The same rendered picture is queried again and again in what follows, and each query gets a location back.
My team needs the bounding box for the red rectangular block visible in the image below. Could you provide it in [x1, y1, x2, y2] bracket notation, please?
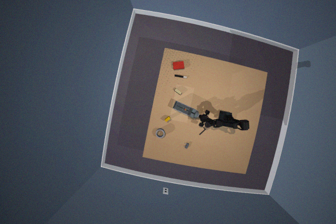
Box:
[173, 61, 184, 69]

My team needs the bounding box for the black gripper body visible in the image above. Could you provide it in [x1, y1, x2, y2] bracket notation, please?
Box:
[199, 110, 210, 127]

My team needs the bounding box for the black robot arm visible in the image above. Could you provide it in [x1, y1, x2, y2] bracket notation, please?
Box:
[201, 114, 249, 131]

